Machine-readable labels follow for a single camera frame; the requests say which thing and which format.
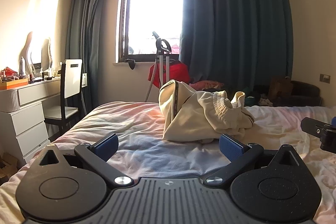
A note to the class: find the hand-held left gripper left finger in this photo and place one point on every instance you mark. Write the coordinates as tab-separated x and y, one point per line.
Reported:
106	147

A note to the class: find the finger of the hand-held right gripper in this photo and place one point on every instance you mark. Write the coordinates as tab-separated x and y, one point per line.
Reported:
313	128

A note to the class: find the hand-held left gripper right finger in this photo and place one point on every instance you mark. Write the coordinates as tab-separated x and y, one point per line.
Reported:
232	148

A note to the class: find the cream pants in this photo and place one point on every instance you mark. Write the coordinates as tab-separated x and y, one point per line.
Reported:
194	113

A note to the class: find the pink bed sheet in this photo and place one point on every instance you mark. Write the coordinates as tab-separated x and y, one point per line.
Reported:
131	121

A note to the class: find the dark sofa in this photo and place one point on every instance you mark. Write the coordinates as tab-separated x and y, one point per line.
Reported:
304	92

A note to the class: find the brown bag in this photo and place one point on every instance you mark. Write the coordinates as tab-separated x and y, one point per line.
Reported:
279	87

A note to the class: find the pink cloth heap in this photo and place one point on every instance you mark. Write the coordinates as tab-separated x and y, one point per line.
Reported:
204	84

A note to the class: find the black and white chair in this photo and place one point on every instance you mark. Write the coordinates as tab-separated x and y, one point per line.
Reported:
72	79

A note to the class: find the white dressing table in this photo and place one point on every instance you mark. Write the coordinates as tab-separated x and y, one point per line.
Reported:
29	119

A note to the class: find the red bag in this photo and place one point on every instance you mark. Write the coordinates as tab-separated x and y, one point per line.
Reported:
178	71

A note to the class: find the row of cosmetic bottles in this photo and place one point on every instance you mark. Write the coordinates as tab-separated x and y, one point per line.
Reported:
41	74

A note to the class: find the cardboard box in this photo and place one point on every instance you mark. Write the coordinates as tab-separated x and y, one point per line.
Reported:
8	165

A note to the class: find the orange tray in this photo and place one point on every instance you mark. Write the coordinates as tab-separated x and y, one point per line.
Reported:
14	84

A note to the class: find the white spray can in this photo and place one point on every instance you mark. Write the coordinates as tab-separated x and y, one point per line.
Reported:
21	66

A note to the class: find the wavy-framed mirror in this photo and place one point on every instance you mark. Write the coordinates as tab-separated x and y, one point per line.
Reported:
35	53

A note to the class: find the garment steamer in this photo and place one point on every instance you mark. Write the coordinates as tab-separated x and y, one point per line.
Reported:
165	45

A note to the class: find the wide blue curtain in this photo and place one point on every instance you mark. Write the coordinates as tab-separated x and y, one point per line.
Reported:
236	29

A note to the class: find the narrow blue curtain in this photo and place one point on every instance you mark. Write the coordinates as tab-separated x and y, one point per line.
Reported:
84	29

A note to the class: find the red pouch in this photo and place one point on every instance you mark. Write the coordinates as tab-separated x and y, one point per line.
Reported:
10	71

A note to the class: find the dark-framed window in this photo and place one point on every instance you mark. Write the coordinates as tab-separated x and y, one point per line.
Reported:
155	3

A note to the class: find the metal wall switch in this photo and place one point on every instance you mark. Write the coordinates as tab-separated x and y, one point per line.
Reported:
325	78

